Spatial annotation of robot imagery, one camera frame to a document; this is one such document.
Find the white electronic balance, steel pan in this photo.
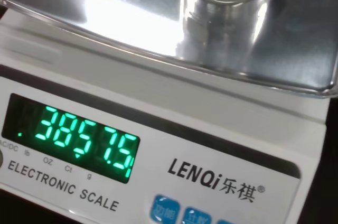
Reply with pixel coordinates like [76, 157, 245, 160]
[0, 0, 338, 224]

